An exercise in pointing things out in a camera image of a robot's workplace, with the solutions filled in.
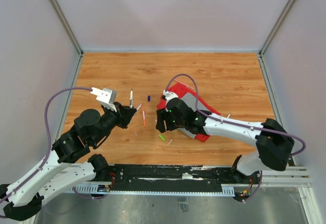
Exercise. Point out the white marker green end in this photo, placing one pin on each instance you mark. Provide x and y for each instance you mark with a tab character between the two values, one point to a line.
131	99

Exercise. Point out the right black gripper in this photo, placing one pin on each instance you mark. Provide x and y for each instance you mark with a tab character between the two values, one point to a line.
163	115

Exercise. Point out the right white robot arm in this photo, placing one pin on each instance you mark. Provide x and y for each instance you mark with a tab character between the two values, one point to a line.
273	146

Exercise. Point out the red and grey cloth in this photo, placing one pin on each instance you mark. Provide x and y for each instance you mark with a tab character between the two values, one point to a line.
189	97

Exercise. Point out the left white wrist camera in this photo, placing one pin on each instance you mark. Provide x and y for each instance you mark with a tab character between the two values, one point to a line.
106	97

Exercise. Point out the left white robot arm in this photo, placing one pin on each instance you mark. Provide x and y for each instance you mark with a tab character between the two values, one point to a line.
44	182

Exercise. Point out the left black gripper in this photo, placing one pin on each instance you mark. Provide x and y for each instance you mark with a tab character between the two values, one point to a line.
126	114

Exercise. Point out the orange highlighter pen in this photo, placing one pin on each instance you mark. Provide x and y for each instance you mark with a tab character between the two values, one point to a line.
144	116

